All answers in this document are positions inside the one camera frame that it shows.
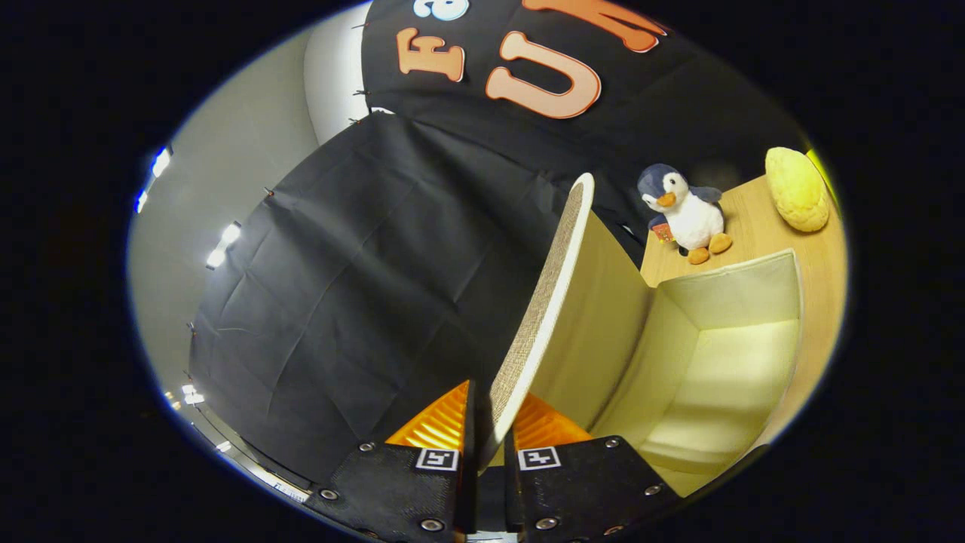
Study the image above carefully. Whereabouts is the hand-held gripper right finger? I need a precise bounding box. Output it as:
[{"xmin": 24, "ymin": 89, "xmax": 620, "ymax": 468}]
[{"xmin": 504, "ymin": 392, "xmax": 683, "ymax": 543}]

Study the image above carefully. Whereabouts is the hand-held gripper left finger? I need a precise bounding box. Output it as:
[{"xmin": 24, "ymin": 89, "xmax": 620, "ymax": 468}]
[{"xmin": 305, "ymin": 379, "xmax": 479, "ymax": 543}]

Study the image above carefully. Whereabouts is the beige fabric storage box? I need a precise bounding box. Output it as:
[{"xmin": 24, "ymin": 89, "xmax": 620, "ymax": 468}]
[{"xmin": 479, "ymin": 172, "xmax": 804, "ymax": 499}]

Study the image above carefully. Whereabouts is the penguin plush toy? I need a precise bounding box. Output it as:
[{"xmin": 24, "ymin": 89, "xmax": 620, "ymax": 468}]
[{"xmin": 637, "ymin": 164, "xmax": 734, "ymax": 265}]

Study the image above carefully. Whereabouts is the yellow bread-shaped plush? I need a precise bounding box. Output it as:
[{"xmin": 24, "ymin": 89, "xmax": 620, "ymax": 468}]
[{"xmin": 765, "ymin": 147, "xmax": 830, "ymax": 233}]

